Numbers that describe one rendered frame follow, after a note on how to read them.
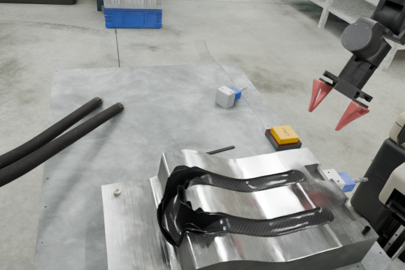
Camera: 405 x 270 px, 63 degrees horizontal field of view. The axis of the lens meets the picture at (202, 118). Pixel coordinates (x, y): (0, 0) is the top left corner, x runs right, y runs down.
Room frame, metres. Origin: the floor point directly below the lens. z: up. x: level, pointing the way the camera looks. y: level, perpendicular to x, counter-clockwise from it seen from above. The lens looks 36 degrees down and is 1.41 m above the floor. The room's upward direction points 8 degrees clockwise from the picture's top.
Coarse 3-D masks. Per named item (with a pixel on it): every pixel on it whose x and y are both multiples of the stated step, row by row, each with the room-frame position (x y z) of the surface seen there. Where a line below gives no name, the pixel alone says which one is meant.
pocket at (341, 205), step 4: (336, 200) 0.48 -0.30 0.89; (340, 200) 0.49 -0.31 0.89; (344, 200) 0.49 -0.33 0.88; (348, 200) 0.49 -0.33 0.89; (336, 204) 0.49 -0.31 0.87; (340, 204) 0.49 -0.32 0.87; (344, 204) 0.49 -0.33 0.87; (336, 208) 0.49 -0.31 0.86; (340, 208) 0.49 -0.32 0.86; (344, 208) 0.49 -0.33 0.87; (348, 208) 0.48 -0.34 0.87; (340, 212) 0.48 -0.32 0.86; (344, 212) 0.48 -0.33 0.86; (348, 212) 0.47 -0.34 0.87; (352, 212) 0.47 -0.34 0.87; (344, 216) 0.47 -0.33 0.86; (348, 216) 0.47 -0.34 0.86; (352, 216) 0.46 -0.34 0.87; (356, 216) 0.46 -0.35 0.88; (348, 220) 0.46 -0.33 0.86; (352, 220) 0.46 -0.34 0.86; (356, 220) 0.45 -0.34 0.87
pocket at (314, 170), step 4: (312, 164) 0.59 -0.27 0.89; (316, 164) 0.59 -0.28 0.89; (320, 164) 0.59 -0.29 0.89; (308, 168) 0.58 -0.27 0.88; (312, 168) 0.59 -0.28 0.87; (316, 168) 0.59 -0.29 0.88; (312, 172) 0.59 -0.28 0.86; (316, 172) 0.59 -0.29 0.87; (320, 172) 0.58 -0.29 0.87; (312, 176) 0.57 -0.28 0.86; (316, 176) 0.58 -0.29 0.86; (320, 176) 0.57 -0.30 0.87; (324, 176) 0.57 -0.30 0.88; (316, 180) 0.56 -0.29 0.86; (320, 180) 0.56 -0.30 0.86; (324, 180) 0.56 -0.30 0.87
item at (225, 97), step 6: (222, 90) 0.92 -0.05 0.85; (228, 90) 0.93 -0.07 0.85; (234, 90) 0.96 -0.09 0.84; (240, 90) 0.98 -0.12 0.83; (216, 96) 0.93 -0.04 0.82; (222, 96) 0.91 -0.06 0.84; (228, 96) 0.90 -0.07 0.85; (234, 96) 0.93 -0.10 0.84; (216, 102) 0.93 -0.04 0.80; (222, 102) 0.91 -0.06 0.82; (228, 102) 0.90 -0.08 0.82
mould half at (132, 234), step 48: (144, 192) 0.46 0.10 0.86; (192, 192) 0.41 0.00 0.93; (240, 192) 0.47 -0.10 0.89; (288, 192) 0.49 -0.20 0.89; (336, 192) 0.51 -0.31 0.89; (144, 240) 0.35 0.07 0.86; (192, 240) 0.31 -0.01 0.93; (240, 240) 0.33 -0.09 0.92; (288, 240) 0.37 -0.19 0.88; (336, 240) 0.38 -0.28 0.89
